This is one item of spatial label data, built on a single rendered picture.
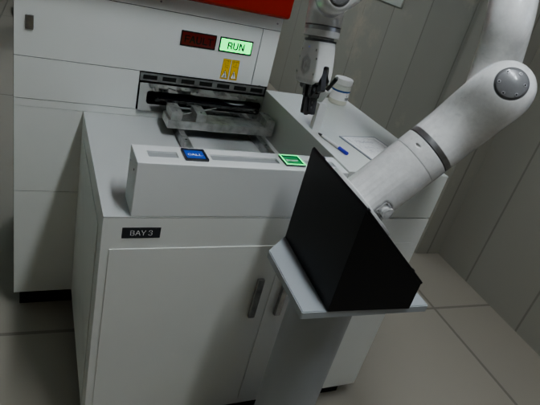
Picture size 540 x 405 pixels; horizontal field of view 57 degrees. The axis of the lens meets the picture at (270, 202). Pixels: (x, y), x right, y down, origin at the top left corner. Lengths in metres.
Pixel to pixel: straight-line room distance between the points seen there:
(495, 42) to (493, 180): 1.83
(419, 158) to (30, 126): 1.20
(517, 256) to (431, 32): 1.54
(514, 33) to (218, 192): 0.73
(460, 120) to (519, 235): 1.82
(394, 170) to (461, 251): 2.09
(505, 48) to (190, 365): 1.18
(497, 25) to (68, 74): 1.20
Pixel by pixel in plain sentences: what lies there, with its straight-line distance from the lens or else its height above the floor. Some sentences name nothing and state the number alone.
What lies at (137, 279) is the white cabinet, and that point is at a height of 0.64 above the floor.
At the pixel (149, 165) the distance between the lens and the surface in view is 1.13.
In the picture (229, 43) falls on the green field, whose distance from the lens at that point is 1.75.
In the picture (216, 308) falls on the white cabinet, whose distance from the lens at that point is 1.44.
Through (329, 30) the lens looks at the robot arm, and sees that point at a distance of 1.20.
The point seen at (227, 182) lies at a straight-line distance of 1.20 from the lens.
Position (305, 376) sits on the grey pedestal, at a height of 0.52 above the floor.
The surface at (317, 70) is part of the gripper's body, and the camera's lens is 1.18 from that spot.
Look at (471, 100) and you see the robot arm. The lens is 1.09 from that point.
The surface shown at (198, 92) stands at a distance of 1.75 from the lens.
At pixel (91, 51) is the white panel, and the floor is 1.01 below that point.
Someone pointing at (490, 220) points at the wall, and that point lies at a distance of 2.99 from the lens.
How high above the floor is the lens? 1.45
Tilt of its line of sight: 28 degrees down
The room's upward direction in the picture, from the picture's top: 16 degrees clockwise
